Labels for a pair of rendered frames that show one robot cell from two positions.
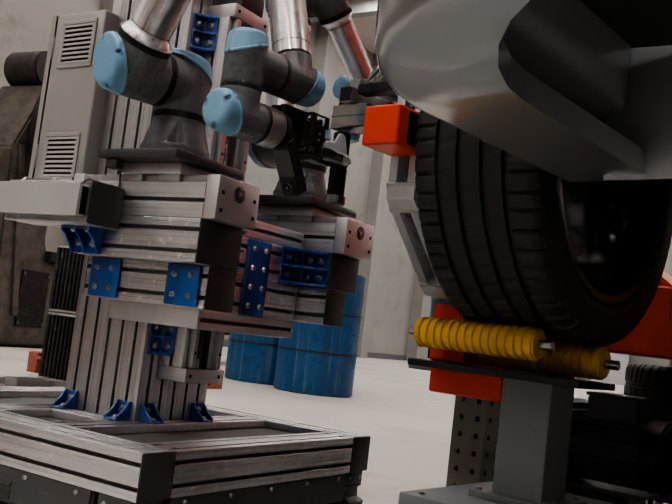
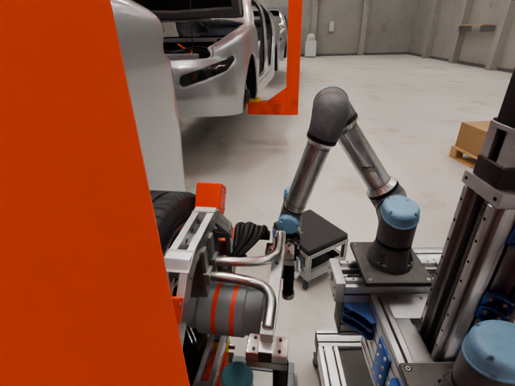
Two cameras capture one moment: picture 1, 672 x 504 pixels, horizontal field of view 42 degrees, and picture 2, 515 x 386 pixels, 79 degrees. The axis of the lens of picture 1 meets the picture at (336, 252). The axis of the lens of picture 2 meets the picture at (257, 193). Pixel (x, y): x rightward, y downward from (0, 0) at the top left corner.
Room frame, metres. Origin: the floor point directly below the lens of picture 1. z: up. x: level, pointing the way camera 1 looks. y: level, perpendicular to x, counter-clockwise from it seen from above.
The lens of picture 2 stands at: (2.37, -0.47, 1.56)
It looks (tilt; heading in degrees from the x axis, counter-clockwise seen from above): 28 degrees down; 149
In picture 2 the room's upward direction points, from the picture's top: 1 degrees counter-clockwise
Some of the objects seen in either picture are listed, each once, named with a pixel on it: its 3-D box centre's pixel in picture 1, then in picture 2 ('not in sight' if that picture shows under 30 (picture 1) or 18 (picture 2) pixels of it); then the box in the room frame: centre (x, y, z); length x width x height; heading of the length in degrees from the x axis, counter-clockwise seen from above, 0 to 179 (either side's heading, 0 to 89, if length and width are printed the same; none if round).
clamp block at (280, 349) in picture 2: not in sight; (267, 351); (1.99, -0.23, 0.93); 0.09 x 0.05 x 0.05; 50
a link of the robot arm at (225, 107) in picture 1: (236, 114); not in sight; (1.52, 0.21, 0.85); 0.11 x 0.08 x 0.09; 140
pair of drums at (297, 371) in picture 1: (293, 327); not in sight; (7.08, 0.27, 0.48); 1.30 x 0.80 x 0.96; 54
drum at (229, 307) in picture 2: not in sight; (227, 309); (1.78, -0.22, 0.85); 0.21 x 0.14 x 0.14; 50
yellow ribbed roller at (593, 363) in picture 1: (541, 356); not in sight; (1.62, -0.40, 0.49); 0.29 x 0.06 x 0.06; 50
